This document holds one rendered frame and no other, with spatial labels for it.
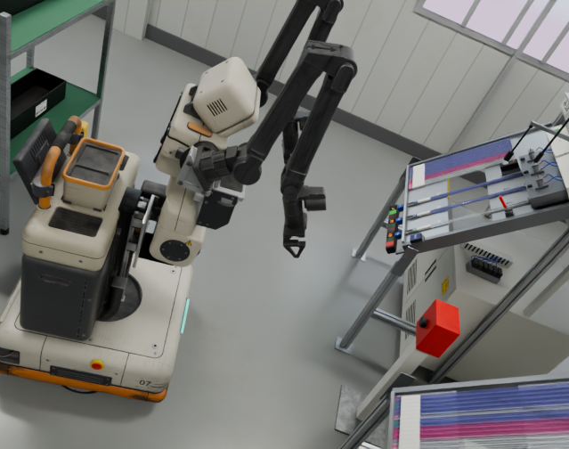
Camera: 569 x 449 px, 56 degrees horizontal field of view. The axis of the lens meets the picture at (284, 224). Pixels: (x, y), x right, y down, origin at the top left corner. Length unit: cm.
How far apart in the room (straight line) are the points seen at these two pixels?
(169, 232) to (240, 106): 54
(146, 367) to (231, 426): 49
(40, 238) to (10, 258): 102
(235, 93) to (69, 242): 69
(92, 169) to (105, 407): 99
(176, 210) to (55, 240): 38
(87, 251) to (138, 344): 56
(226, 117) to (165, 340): 101
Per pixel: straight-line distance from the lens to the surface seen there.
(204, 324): 266
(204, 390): 247
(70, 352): 217
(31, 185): 182
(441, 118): 459
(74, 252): 179
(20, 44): 240
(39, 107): 301
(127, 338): 220
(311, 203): 156
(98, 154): 194
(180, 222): 182
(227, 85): 154
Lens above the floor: 208
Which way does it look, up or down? 39 degrees down
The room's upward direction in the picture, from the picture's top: 25 degrees clockwise
